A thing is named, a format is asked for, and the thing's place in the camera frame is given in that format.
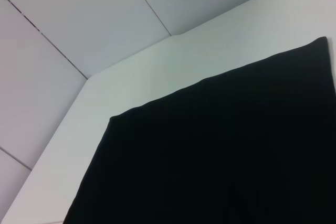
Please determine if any black shirt with pink print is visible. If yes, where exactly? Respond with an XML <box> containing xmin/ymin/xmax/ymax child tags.
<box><xmin>62</xmin><ymin>36</ymin><xmax>336</xmax><ymax>224</ymax></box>

